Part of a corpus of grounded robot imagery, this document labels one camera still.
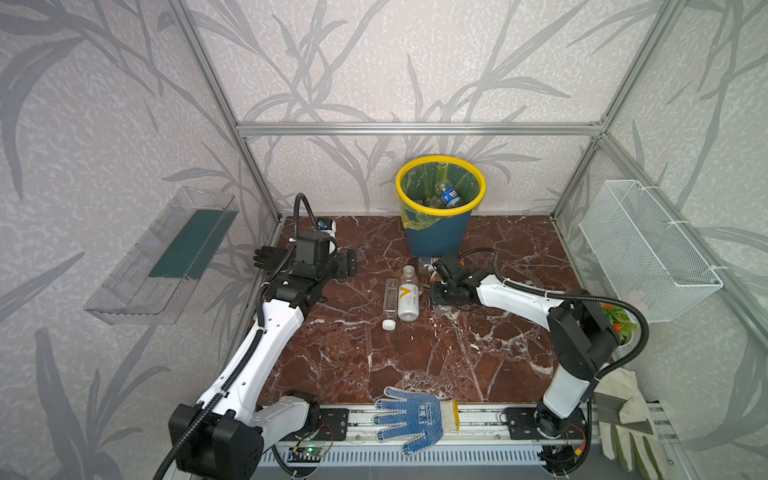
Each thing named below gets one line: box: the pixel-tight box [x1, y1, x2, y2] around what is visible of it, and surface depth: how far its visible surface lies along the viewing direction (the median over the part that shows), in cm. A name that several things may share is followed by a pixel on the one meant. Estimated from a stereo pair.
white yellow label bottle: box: [397, 265, 420, 322], surface depth 93 cm
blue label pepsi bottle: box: [441, 187, 461, 207], surface depth 101 cm
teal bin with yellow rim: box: [396, 155, 487, 258], surface depth 99 cm
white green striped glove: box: [593, 367, 668, 480], surface depth 74 cm
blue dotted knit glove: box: [372, 386, 460, 457], surface depth 76 cm
